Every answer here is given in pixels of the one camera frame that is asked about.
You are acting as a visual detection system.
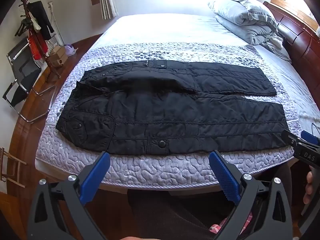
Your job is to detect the black quilted pants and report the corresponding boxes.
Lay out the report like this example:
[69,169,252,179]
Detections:
[55,59,288,155]

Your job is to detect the black folding chair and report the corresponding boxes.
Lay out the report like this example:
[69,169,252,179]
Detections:
[2,37,58,124]

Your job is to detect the pale blue bed sheet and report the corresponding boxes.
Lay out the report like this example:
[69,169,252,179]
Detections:
[82,12,320,130]

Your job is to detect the black clothes hanger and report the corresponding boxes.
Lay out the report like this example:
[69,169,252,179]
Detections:
[14,17,31,37]

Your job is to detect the red bag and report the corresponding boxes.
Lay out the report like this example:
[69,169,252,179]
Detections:
[28,31,48,61]

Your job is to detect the white crumpled cloth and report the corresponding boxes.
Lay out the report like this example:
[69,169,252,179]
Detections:
[260,35,292,63]

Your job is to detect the black hanging garment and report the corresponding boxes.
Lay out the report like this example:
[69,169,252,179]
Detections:
[27,1,55,41]

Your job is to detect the person's right hand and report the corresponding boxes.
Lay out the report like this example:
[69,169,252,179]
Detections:
[303,171,316,205]

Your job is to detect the cardboard box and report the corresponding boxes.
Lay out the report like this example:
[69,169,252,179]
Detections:
[46,45,69,68]

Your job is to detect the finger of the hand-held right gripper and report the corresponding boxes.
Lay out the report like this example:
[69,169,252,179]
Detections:
[301,130,320,147]
[281,129,302,151]

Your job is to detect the white wire rack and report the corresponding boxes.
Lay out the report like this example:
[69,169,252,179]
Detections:
[47,1,66,53]

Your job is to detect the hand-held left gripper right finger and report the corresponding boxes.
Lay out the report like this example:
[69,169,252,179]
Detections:
[209,150,293,240]

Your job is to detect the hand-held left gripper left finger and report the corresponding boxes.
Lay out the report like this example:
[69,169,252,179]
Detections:
[27,151,112,240]

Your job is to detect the grey quilted bedspread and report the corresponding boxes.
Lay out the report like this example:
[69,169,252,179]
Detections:
[35,42,300,190]

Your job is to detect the grey folded comforter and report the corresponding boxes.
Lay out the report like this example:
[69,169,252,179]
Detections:
[207,0,284,46]

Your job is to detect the wooden coat rack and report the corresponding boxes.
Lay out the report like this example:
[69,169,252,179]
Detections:
[20,0,62,79]

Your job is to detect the pink plaid slipper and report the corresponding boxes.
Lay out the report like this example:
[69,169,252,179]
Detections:
[209,212,253,237]

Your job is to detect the wooden stool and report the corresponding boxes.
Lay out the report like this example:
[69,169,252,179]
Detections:
[0,147,27,188]

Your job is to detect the dark wooden headboard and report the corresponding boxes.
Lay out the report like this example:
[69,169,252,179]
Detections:
[263,1,320,110]

